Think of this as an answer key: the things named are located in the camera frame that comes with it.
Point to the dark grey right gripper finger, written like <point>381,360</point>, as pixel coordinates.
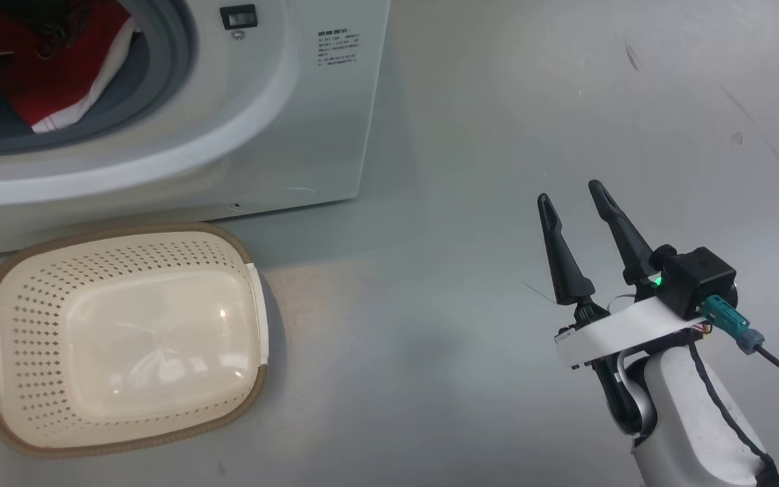
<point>629,247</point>
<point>565,270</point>

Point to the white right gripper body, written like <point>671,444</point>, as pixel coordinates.
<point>626,328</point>

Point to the red and white jersey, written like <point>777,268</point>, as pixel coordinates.
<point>51,74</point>

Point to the cream perforated laundry basket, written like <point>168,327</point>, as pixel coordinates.
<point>146,338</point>

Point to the white front-load washing machine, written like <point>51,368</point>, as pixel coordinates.
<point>261,122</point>

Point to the small text instruction sticker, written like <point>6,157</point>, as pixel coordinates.
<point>339,47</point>

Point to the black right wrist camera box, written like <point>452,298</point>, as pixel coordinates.
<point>697,277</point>

